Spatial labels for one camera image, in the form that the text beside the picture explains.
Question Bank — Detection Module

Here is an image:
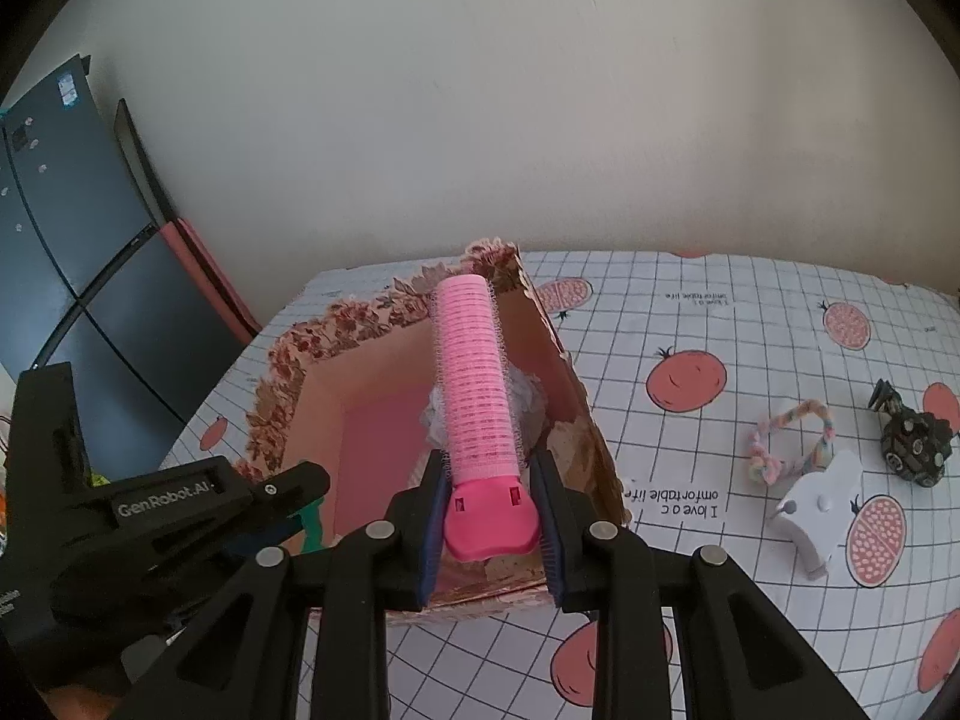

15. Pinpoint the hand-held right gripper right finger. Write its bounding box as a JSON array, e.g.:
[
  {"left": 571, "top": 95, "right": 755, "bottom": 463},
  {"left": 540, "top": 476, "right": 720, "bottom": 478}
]
[{"left": 531, "top": 450, "right": 875, "bottom": 720}]

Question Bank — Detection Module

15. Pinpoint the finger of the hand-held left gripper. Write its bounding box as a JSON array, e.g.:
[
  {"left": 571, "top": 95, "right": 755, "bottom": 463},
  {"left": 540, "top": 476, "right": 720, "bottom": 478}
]
[{"left": 225, "top": 460, "right": 331, "bottom": 537}]

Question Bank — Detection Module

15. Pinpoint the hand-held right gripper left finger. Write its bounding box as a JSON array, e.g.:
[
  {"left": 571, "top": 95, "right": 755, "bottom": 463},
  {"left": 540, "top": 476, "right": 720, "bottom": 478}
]
[{"left": 124, "top": 450, "right": 453, "bottom": 720}]

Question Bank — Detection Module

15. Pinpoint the green plastic clip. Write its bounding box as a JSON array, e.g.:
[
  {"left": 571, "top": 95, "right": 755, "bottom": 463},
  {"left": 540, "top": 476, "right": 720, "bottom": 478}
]
[{"left": 295, "top": 504, "right": 329, "bottom": 554}]

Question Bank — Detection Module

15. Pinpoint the floral cardboard box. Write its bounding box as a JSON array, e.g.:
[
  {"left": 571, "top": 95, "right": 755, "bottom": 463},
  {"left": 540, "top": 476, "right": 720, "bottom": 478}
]
[{"left": 244, "top": 238, "right": 632, "bottom": 627}]

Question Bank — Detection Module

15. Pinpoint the white paper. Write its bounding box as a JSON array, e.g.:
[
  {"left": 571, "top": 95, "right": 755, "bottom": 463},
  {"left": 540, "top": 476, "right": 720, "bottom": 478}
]
[{"left": 420, "top": 367, "right": 548, "bottom": 451}]

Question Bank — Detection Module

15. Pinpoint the pink hair roller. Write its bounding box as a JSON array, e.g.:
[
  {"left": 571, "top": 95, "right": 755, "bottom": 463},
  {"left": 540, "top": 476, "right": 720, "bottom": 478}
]
[{"left": 431, "top": 274, "right": 542, "bottom": 562}]

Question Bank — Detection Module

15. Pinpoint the pastel twisted chenille loop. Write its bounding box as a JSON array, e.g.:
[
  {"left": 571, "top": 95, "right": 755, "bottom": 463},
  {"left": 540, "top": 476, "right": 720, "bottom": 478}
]
[{"left": 746, "top": 399, "right": 837, "bottom": 485}]

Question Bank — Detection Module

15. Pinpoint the white plastic bottle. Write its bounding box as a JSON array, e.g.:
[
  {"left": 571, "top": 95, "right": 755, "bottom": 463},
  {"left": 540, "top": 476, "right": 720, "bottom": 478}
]
[{"left": 772, "top": 450, "right": 863, "bottom": 580}]

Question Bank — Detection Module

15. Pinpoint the desktop with fruit-print cloth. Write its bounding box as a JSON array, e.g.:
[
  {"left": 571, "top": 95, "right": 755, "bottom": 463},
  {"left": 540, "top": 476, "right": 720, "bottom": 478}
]
[{"left": 157, "top": 247, "right": 960, "bottom": 720}]

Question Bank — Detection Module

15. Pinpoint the pink board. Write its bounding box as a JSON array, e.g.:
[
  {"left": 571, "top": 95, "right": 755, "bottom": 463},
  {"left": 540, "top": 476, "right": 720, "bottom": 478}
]
[{"left": 161, "top": 217, "right": 263, "bottom": 342}]

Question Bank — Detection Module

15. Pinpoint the dark refrigerator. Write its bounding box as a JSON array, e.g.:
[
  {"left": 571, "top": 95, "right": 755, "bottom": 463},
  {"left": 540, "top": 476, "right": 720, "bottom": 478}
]
[{"left": 0, "top": 52, "right": 256, "bottom": 466}]

